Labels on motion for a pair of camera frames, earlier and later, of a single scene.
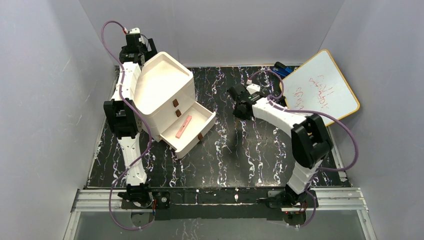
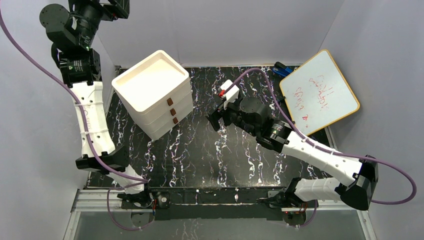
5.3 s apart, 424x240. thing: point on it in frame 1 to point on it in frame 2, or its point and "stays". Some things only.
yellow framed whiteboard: [319, 85] stays
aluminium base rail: [341, 199] stays
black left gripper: [149, 46] to [119, 8]
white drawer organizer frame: [164, 88] stays
